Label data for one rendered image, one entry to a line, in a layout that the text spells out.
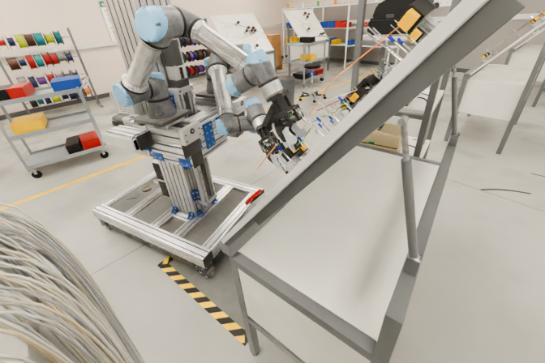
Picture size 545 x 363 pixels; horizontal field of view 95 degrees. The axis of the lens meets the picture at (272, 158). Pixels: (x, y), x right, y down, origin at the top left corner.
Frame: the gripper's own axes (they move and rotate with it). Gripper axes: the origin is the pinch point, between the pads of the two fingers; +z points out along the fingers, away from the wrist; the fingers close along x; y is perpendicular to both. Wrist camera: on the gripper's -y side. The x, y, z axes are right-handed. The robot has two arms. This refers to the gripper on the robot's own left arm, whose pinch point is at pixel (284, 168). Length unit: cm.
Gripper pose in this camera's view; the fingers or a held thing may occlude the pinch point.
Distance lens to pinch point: 105.4
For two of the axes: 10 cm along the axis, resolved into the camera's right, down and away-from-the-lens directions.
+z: 4.0, 8.6, -3.2
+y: -3.4, -1.8, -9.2
